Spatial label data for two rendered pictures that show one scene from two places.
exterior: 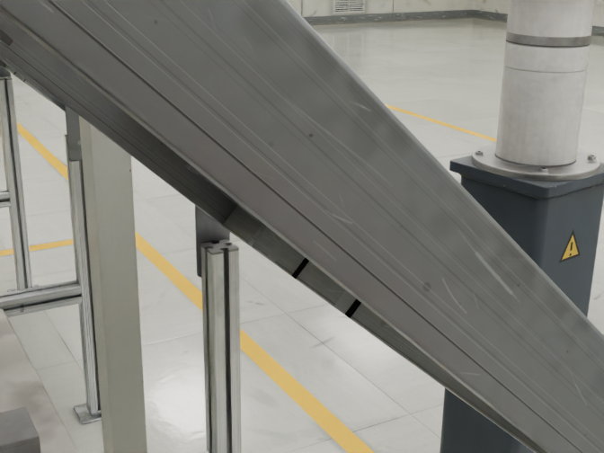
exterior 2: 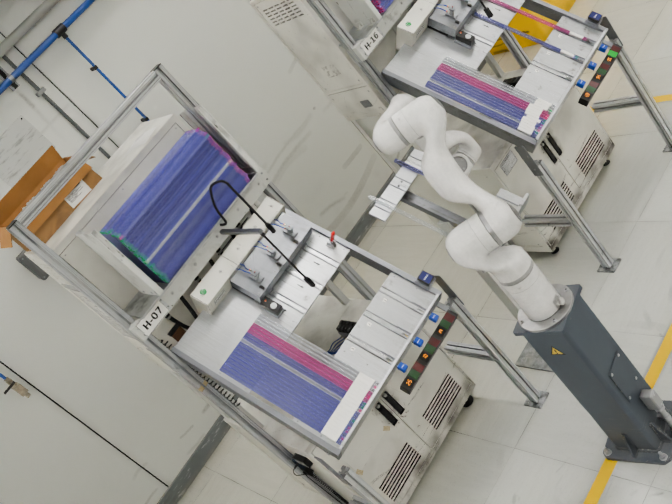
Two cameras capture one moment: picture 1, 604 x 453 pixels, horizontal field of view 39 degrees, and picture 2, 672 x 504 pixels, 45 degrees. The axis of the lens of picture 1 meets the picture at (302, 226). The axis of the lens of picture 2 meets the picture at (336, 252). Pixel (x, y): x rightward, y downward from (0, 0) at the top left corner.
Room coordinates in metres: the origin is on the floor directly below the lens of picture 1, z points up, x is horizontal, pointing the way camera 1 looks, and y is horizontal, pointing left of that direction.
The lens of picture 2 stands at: (1.09, -2.42, 2.37)
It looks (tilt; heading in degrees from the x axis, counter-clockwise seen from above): 26 degrees down; 95
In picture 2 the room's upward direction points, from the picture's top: 43 degrees counter-clockwise
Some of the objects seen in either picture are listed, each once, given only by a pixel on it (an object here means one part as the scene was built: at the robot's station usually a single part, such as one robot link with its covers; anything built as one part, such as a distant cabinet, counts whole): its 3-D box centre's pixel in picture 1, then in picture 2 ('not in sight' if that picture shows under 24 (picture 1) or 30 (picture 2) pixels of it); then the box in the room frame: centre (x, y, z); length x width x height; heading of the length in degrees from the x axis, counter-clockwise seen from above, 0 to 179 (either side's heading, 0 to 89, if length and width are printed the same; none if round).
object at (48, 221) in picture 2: not in sight; (69, 174); (0.31, 0.59, 1.82); 0.68 x 0.30 x 0.20; 29
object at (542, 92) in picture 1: (540, 104); (531, 290); (1.28, -0.36, 0.79); 0.19 x 0.19 x 0.18
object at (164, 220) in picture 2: not in sight; (177, 204); (0.55, 0.38, 1.52); 0.51 x 0.13 x 0.27; 29
